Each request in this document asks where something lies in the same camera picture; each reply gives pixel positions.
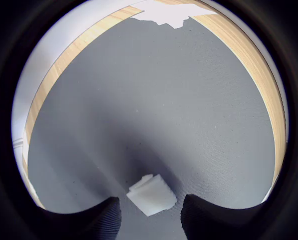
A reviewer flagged small white plastic terminal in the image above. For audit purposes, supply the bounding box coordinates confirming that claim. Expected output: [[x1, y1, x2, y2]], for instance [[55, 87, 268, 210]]
[[126, 174, 177, 217]]

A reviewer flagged dark grey mat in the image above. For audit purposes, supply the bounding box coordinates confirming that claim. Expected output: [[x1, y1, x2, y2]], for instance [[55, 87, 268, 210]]
[[26, 16, 277, 240]]

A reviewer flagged white masking tape piece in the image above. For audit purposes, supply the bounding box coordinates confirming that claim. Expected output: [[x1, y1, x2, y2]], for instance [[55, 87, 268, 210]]
[[130, 0, 216, 30]]

